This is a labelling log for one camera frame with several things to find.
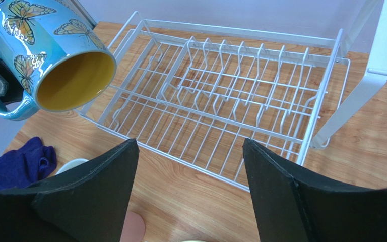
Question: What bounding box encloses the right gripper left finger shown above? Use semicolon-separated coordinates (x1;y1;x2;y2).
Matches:
0;139;139;241

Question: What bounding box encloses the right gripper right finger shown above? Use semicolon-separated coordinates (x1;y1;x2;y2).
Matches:
243;138;387;241

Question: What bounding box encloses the orange bowl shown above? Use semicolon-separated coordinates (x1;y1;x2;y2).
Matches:
56;158;88;175

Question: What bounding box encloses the pink plastic cup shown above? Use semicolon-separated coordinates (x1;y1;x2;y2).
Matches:
120;211;145;242

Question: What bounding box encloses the blue butterfly mug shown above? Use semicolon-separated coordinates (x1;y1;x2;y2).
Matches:
0;1;117;121

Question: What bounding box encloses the purple cloth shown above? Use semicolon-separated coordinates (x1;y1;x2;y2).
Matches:
0;137;57;190

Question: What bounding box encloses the white wire dish rack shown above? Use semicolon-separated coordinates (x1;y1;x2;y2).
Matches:
78;1;387;191

